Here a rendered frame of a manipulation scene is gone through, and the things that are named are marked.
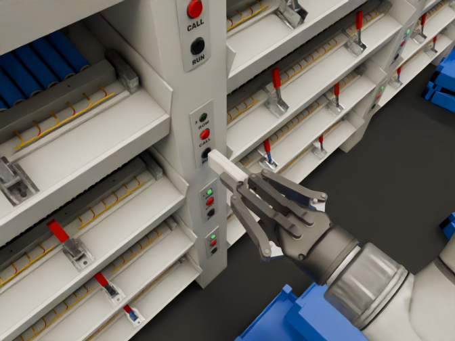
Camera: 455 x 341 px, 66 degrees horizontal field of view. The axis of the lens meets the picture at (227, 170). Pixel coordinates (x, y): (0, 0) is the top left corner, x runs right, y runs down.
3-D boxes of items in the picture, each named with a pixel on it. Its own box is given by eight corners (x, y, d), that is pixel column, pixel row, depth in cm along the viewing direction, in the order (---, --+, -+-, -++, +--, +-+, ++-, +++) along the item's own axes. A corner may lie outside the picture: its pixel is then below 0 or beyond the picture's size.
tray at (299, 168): (350, 135, 121) (373, 114, 109) (223, 252, 97) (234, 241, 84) (308, 95, 125) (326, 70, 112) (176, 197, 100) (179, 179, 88)
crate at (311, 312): (341, 254, 105) (353, 237, 100) (402, 304, 97) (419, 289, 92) (283, 316, 86) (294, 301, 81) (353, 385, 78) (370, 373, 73)
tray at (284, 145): (367, 94, 106) (397, 63, 93) (223, 220, 81) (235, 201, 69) (319, 49, 109) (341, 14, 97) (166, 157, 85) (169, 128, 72)
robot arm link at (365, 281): (388, 285, 47) (351, 254, 49) (419, 259, 39) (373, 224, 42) (349, 337, 43) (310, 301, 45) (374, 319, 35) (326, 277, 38)
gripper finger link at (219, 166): (244, 190, 52) (240, 193, 51) (211, 162, 55) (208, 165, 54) (244, 178, 49) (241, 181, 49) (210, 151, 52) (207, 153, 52)
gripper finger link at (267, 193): (309, 226, 44) (317, 219, 45) (247, 173, 49) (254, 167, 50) (304, 239, 48) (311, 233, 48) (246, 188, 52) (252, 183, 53)
